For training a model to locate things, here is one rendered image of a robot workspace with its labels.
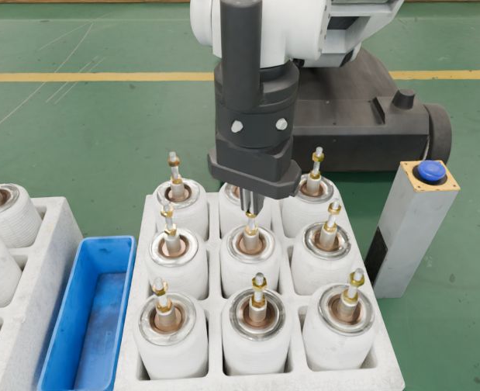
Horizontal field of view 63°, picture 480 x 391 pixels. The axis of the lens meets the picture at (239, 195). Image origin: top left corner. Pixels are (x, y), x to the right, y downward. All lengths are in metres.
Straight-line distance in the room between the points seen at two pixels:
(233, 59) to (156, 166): 0.83
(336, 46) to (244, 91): 0.74
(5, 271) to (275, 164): 0.46
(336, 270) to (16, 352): 0.48
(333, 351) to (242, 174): 0.26
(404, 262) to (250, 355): 0.38
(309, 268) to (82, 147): 0.88
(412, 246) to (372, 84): 0.60
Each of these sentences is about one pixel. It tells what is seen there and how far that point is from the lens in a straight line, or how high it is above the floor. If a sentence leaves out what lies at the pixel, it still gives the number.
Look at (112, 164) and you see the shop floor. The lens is 1.19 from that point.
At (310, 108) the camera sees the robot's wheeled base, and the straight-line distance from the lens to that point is 1.03.
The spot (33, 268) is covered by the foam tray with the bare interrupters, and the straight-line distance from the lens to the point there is 0.75.
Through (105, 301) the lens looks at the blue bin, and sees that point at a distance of 0.88.
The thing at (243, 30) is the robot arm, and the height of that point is 0.60.
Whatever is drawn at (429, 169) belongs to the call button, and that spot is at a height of 0.33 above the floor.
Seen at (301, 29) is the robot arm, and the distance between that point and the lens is 0.36.
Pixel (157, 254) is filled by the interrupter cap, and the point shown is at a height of 0.25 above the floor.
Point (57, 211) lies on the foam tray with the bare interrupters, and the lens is 0.83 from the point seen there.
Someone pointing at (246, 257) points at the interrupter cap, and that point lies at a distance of 0.59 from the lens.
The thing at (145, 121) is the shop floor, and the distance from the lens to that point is 1.35.
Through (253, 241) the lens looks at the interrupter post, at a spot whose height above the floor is 0.27.
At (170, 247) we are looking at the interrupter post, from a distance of 0.59.
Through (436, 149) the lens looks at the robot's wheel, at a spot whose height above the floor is 0.14.
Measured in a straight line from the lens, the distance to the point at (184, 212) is 0.66.
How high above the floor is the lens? 0.72
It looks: 44 degrees down
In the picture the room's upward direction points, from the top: straight up
